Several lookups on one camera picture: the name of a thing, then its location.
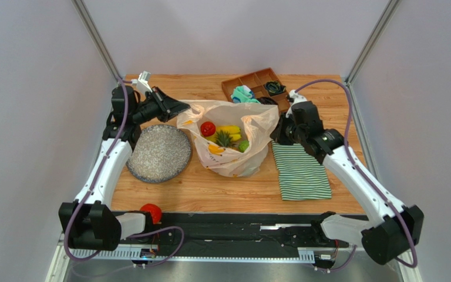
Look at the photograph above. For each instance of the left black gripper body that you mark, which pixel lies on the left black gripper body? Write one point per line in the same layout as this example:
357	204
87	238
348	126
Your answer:
154	110

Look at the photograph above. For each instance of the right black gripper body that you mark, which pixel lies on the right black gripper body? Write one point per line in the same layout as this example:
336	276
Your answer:
283	130

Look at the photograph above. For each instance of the translucent beige plastic bag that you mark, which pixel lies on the translucent beige plastic bag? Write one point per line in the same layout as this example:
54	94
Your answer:
256	121

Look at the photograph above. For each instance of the red bell pepper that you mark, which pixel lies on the red bell pepper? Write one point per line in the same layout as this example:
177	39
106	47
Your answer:
207	129

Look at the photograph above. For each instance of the yellow banana bunch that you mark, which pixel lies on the yellow banana bunch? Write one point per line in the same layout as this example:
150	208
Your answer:
234	132

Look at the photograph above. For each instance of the small pineapple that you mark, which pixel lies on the small pineapple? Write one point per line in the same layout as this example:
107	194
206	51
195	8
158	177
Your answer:
223	138

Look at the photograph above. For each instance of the red orange peach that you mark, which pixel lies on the red orange peach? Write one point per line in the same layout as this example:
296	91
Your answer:
154	210

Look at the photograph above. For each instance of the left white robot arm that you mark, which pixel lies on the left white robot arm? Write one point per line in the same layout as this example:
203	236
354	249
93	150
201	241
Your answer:
104	176

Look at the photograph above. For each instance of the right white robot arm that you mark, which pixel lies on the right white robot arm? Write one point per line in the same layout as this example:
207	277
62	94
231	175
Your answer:
391	227

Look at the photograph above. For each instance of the green striped cloth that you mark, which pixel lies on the green striped cloth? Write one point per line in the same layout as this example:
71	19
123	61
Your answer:
300	176

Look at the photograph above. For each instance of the grey fruit plate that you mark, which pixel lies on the grey fruit plate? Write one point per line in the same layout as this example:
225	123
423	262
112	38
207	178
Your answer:
161	153

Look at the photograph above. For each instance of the black yellow sock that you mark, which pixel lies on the black yellow sock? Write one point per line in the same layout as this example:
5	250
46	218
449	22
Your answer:
274	88

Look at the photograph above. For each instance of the mint green sock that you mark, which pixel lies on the mint green sock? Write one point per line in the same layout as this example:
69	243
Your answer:
243	94

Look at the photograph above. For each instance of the brown compartment tray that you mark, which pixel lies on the brown compartment tray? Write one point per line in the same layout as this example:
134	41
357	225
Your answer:
256	81

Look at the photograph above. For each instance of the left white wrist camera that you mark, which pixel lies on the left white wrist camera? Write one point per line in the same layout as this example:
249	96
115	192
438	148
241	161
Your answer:
142	83

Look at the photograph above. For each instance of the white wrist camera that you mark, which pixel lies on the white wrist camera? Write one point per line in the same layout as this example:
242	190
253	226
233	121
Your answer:
142	83
293	98

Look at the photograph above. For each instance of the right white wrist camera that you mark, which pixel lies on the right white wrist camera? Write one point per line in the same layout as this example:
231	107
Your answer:
293	98

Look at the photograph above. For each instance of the left aluminium frame post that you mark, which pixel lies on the left aluminium frame post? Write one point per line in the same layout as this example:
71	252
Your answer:
96	37

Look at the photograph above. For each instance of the aluminium frame post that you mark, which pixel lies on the aluminium frame post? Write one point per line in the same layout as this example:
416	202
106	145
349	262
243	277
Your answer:
372	39
96	37

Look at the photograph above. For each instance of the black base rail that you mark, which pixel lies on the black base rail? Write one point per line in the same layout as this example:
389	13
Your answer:
231	234

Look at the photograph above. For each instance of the right aluminium frame post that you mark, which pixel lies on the right aluminium frame post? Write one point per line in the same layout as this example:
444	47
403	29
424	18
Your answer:
372	39

